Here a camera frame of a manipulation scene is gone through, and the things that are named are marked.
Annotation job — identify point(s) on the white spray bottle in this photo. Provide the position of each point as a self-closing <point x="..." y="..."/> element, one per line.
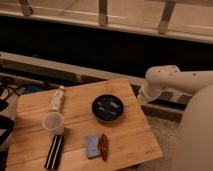
<point x="57" y="99"/>

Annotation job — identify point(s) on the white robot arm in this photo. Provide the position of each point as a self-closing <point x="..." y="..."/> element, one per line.
<point x="194" y="150"/>

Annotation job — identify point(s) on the blue grey sponge block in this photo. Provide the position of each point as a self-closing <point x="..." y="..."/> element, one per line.
<point x="92" y="146"/>

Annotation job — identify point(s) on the right metal railing post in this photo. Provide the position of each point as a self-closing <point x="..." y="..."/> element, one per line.
<point x="166" y="16"/>

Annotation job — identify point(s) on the left metal railing post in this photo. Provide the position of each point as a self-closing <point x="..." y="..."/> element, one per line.
<point x="26" y="8"/>

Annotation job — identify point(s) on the dark ceramic bowl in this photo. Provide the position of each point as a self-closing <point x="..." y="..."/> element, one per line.
<point x="107" y="108"/>

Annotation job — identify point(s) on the middle metal railing post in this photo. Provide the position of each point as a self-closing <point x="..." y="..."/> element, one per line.
<point x="103" y="9"/>

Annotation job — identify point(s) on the metal railing post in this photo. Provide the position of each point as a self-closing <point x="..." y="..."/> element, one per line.
<point x="103" y="9"/>
<point x="26" y="8"/>
<point x="166" y="16"/>

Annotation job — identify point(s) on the dark red oval object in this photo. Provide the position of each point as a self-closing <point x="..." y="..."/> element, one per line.
<point x="104" y="147"/>

